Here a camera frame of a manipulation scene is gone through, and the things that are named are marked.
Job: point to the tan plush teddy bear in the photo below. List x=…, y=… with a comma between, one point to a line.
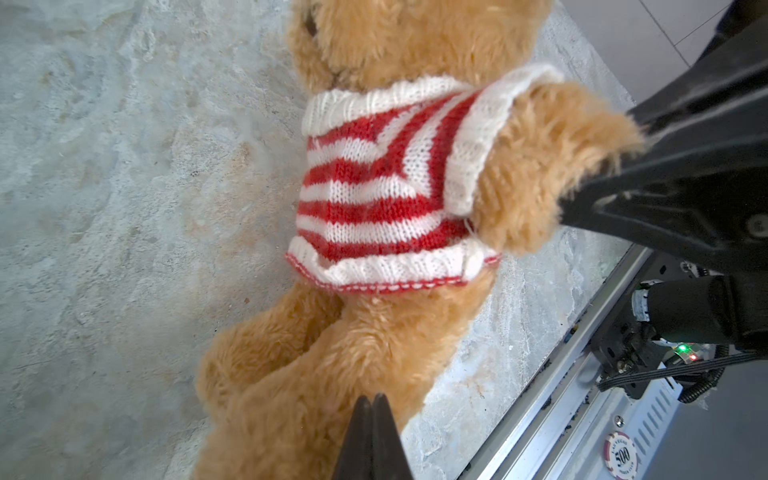
x=281, y=387

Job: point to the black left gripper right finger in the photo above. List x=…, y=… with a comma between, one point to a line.
x=389, y=461

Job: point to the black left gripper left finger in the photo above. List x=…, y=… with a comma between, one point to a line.
x=355, y=460

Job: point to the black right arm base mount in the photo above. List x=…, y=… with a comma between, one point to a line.
x=620, y=344

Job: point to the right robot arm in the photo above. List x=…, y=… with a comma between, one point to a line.
x=728, y=310

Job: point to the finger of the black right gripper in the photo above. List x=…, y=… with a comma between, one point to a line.
x=699, y=192

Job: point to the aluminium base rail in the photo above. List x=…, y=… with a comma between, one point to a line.
x=556, y=429

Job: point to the knitted american flag sweater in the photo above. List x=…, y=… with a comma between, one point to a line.
x=385, y=203

